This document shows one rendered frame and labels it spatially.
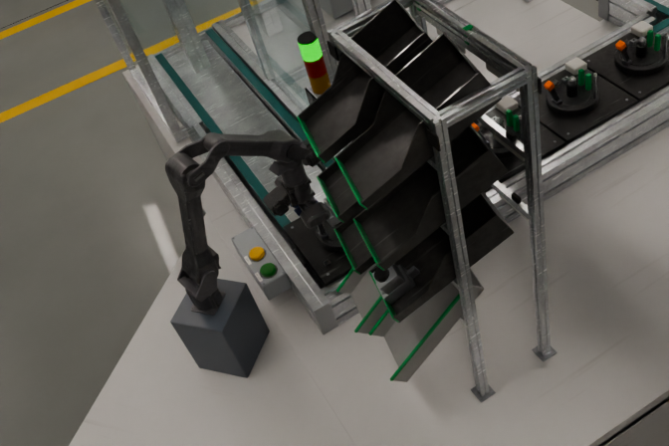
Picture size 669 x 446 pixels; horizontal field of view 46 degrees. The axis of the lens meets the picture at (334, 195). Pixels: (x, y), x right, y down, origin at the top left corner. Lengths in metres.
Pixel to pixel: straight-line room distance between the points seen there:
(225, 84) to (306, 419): 1.31
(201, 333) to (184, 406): 0.22
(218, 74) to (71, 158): 1.74
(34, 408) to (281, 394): 1.64
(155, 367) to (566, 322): 1.01
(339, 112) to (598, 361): 0.82
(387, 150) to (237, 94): 1.39
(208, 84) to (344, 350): 1.21
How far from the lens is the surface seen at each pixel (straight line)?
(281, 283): 1.99
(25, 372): 3.50
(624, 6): 2.67
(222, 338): 1.82
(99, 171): 4.19
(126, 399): 2.05
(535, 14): 2.81
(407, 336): 1.70
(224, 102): 2.65
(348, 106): 1.43
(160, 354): 2.09
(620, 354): 1.86
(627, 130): 2.23
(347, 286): 1.82
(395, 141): 1.33
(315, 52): 1.89
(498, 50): 1.30
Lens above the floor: 2.43
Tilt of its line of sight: 44 degrees down
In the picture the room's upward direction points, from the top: 18 degrees counter-clockwise
